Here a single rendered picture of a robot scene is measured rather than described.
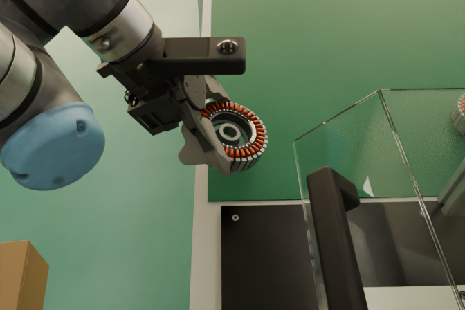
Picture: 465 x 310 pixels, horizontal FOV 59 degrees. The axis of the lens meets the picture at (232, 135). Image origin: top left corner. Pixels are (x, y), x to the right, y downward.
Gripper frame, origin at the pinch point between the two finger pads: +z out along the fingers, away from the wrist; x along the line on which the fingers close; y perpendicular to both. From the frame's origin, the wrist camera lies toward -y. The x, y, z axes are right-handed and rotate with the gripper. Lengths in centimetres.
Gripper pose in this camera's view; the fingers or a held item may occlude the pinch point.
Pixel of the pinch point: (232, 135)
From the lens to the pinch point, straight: 58.9
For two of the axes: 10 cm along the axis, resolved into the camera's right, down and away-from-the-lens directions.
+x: 0.0, 7.5, -6.6
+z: 4.9, 5.7, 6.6
